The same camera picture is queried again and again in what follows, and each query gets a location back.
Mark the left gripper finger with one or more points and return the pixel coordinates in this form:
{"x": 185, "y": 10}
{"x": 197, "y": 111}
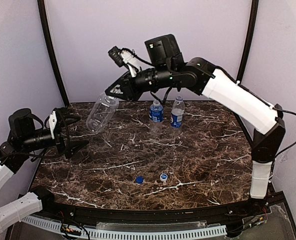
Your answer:
{"x": 69, "y": 118}
{"x": 74, "y": 146}

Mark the Pocari Sweat bottle blue label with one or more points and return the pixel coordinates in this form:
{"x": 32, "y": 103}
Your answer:
{"x": 156, "y": 113}

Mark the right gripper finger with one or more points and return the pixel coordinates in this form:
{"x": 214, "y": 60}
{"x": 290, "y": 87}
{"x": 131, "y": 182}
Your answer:
{"x": 123, "y": 94}
{"x": 116, "y": 87}

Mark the black table front rail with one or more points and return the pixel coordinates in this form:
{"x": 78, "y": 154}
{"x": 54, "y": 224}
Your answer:
{"x": 224, "y": 214}

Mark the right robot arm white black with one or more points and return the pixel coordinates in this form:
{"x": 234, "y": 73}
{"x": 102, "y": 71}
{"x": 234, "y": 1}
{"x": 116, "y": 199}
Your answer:
{"x": 167, "y": 69}

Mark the blue Pepsi bottle cap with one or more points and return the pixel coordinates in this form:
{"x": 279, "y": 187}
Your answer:
{"x": 139, "y": 180}

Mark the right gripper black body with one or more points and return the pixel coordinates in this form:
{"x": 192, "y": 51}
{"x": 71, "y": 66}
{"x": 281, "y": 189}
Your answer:
{"x": 128, "y": 85}

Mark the small circuit board with wires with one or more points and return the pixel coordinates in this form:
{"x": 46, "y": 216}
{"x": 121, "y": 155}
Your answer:
{"x": 69, "y": 230}

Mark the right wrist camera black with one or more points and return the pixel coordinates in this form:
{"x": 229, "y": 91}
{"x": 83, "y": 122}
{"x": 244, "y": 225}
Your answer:
{"x": 125, "y": 58}

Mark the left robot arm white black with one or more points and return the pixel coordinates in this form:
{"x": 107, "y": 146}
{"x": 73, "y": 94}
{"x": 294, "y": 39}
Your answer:
{"x": 30, "y": 138}

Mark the small clear bottle white cap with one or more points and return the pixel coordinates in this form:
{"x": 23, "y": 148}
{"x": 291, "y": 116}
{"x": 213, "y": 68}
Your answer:
{"x": 101, "y": 113}

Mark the black right corner post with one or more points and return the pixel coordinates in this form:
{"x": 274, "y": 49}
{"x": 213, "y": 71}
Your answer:
{"x": 248, "y": 40}

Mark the black corner post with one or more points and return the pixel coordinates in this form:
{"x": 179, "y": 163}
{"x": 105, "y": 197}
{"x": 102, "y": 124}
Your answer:
{"x": 248, "y": 40}
{"x": 51, "y": 52}

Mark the black left corner post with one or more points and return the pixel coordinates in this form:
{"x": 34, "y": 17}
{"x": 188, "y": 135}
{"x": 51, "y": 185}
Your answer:
{"x": 51, "y": 52}

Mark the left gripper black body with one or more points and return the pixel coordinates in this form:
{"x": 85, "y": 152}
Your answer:
{"x": 62, "y": 141}

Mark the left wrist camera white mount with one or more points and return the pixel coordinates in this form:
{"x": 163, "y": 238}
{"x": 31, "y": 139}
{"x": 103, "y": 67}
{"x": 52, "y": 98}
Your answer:
{"x": 52, "y": 123}

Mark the Pepsi bottle blue label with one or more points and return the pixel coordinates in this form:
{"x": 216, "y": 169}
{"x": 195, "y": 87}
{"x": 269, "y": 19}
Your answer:
{"x": 177, "y": 113}

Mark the white blue bottle cap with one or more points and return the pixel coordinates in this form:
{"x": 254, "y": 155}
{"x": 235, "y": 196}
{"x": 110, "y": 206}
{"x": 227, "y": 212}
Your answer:
{"x": 163, "y": 177}

